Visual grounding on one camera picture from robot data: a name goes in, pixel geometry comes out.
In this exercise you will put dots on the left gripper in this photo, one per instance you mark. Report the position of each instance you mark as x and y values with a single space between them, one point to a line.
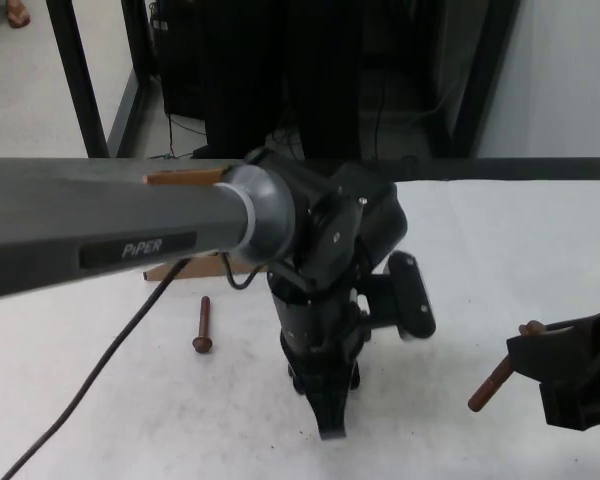
310 330

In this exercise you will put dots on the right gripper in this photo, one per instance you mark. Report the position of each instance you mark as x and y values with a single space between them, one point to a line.
585 385

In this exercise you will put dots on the brown bolt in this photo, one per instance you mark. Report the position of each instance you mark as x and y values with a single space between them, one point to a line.
203 325
495 382

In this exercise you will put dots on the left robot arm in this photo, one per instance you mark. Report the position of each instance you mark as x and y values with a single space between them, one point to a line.
130 215

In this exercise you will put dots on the cardboard box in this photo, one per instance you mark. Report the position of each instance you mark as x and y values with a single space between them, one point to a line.
205 267

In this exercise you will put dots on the person's legs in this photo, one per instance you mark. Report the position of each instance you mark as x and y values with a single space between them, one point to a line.
280 75

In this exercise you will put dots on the person's foot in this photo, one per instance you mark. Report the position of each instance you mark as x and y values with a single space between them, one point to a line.
18 12

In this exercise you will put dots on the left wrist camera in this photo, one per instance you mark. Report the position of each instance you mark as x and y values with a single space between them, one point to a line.
414 300

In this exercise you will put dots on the black metal table frame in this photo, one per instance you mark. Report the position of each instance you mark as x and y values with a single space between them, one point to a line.
80 75

